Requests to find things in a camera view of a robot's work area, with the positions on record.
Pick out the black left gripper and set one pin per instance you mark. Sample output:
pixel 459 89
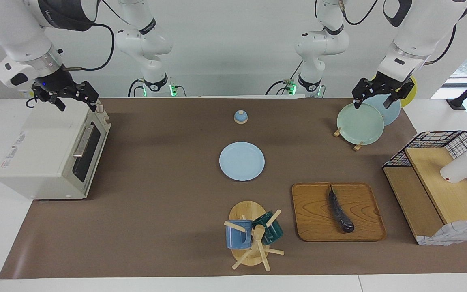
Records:
pixel 381 87

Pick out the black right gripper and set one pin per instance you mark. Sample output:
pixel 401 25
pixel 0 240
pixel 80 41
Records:
pixel 61 87

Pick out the toaster oven glass door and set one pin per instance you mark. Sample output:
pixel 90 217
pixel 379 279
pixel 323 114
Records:
pixel 91 154

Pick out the dark purple eggplant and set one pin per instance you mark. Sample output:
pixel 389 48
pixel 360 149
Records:
pixel 339 213

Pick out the light blue round plate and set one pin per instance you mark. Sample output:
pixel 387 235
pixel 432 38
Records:
pixel 241 161

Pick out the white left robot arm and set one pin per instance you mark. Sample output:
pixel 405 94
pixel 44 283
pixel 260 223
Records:
pixel 420 32

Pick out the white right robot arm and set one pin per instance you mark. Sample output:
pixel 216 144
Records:
pixel 14 28

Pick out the white toaster oven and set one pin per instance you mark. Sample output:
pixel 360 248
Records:
pixel 35 150

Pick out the pale blue racked plate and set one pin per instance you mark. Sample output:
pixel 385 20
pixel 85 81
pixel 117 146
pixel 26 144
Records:
pixel 391 115

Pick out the mint green plate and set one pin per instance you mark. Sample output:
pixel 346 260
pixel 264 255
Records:
pixel 359 125

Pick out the wooden plate rack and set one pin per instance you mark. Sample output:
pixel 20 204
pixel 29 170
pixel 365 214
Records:
pixel 358 146

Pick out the white cup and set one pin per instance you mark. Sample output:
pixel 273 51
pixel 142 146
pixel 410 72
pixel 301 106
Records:
pixel 458 170

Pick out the brown table mat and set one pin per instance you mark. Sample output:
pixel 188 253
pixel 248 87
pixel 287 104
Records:
pixel 168 170

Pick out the square wooden tray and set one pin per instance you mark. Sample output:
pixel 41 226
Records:
pixel 318 215

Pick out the small blue call bell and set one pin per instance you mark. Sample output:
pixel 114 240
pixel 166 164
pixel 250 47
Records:
pixel 240 117

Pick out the grey white patterned cloth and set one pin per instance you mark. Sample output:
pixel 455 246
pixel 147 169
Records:
pixel 456 233

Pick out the dark green mug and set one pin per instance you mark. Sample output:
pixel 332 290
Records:
pixel 273 232

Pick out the wooden mug tree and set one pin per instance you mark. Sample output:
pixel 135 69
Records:
pixel 246 211

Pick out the blue mug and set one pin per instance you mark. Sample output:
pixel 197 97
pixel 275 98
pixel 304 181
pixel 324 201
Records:
pixel 235 237

